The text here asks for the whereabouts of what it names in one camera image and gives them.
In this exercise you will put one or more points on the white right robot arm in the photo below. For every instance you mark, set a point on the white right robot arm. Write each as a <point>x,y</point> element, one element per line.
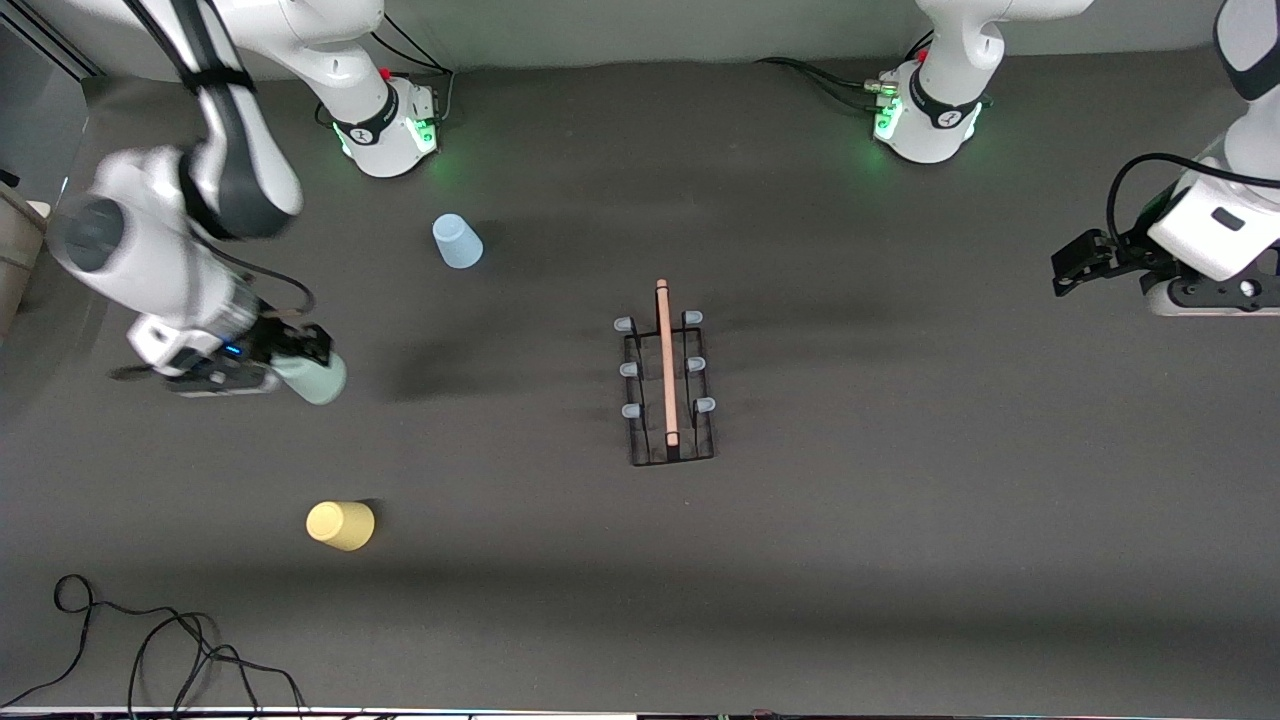
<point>150,260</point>

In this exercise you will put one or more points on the dark metal frame rail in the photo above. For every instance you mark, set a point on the dark metal frame rail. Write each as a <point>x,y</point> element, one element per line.
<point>60,42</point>

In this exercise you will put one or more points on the dark grey table mat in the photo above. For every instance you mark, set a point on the dark grey table mat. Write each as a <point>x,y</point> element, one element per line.
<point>700,560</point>

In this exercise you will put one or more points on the pale green plastic cup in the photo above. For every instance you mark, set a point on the pale green plastic cup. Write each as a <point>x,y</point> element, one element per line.
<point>318,382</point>

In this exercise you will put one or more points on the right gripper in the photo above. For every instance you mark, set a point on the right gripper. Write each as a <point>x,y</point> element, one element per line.
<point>283,340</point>

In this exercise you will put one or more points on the yellow plastic cup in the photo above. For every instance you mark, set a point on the yellow plastic cup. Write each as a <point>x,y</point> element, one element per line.
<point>342,526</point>

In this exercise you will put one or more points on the light blue plastic cup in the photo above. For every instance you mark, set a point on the light blue plastic cup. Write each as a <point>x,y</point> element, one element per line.
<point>458,245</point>

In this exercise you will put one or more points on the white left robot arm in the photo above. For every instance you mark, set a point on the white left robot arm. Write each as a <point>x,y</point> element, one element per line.
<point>950,110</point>

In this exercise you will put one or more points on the beige box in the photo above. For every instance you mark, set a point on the beige box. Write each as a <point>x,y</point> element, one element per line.
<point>18,260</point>

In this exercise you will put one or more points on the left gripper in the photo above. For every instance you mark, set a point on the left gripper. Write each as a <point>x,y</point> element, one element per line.
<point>1128,255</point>

